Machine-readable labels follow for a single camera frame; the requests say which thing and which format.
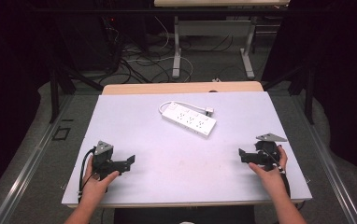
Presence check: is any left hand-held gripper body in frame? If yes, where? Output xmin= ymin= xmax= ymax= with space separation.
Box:
xmin=91 ymin=140 xmax=121 ymax=182

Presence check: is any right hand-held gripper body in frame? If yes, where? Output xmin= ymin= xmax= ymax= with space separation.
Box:
xmin=254 ymin=133 xmax=289 ymax=172

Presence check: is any person's right hand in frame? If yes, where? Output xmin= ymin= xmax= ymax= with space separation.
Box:
xmin=248 ymin=144 xmax=290 ymax=201

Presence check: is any person's left hand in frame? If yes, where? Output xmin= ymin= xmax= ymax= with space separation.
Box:
xmin=80 ymin=155 xmax=121 ymax=203

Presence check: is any black floor hatch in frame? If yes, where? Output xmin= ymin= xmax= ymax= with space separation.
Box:
xmin=51 ymin=126 xmax=72 ymax=142

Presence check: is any white table mat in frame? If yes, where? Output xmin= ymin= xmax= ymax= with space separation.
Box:
xmin=61 ymin=91 xmax=313 ymax=206

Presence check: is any white power strip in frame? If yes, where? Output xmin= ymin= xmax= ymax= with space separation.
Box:
xmin=161 ymin=101 xmax=218 ymax=139

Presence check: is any black metal stand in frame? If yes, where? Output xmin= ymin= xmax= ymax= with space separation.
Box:
xmin=48 ymin=59 xmax=105 ymax=124
xmin=261 ymin=62 xmax=317 ymax=125

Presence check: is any black computer tower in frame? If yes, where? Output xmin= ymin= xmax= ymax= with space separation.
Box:
xmin=53 ymin=13 xmax=120 ymax=72

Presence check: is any white desk with metal legs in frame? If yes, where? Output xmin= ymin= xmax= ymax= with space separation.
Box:
xmin=153 ymin=0 xmax=292 ymax=80

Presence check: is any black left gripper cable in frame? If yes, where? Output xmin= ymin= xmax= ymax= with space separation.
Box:
xmin=78 ymin=147 xmax=97 ymax=203

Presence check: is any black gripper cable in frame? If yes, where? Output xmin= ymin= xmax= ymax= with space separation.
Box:
xmin=78 ymin=147 xmax=97 ymax=203
xmin=261 ymin=148 xmax=292 ymax=200

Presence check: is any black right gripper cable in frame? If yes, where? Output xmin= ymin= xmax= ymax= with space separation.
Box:
xmin=261 ymin=148 xmax=292 ymax=200

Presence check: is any aluminium floor rail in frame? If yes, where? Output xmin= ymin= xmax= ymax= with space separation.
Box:
xmin=290 ymin=92 xmax=357 ymax=224
xmin=0 ymin=92 xmax=76 ymax=224

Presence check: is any white power strip cable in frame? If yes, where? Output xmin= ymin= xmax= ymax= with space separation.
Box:
xmin=158 ymin=100 xmax=208 ymax=116

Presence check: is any bundle of floor cables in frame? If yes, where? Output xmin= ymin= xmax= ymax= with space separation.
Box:
xmin=103 ymin=15 xmax=240 ymax=85

